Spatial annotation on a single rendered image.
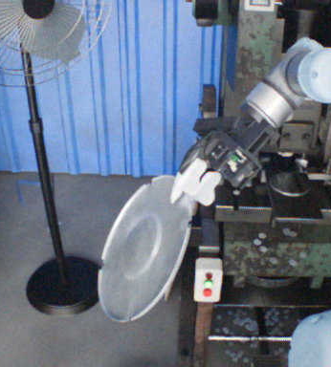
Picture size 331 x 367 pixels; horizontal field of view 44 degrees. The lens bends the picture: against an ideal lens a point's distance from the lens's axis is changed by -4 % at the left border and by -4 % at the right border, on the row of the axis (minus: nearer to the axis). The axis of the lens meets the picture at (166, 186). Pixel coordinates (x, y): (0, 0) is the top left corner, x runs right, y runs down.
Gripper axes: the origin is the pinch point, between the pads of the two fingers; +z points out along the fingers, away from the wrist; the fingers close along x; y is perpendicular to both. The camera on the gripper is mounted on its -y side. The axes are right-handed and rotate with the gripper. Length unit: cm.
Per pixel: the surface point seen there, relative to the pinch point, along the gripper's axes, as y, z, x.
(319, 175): -32, -26, 66
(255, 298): -27, 21, 82
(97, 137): -177, 38, 67
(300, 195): -22, -16, 53
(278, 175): -33, -16, 52
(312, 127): -27, -33, 43
